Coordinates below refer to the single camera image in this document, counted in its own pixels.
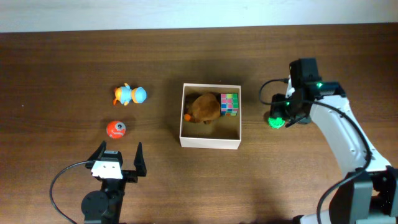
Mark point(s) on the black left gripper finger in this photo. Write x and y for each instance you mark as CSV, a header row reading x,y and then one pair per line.
x,y
139,162
99,152

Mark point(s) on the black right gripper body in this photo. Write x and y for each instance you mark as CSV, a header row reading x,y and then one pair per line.
x,y
287,111

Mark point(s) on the green round toy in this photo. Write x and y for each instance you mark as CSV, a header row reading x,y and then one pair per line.
x,y
276,123

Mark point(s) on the colourful puzzle cube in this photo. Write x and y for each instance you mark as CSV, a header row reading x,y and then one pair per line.
x,y
229,104

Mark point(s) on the pink cardboard box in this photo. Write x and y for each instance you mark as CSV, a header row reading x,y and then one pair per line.
x,y
223,133

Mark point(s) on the brown plush toy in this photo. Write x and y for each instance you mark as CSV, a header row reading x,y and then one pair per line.
x,y
203,108

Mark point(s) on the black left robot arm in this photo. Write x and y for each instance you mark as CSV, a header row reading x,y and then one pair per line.
x,y
104,206

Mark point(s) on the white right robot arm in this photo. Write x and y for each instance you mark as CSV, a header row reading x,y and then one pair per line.
x,y
368,192

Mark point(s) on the red ball with grey face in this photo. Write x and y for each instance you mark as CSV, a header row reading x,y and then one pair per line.
x,y
116,129

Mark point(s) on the orange and blue duck toy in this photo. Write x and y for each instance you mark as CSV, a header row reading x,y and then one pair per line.
x,y
125,94

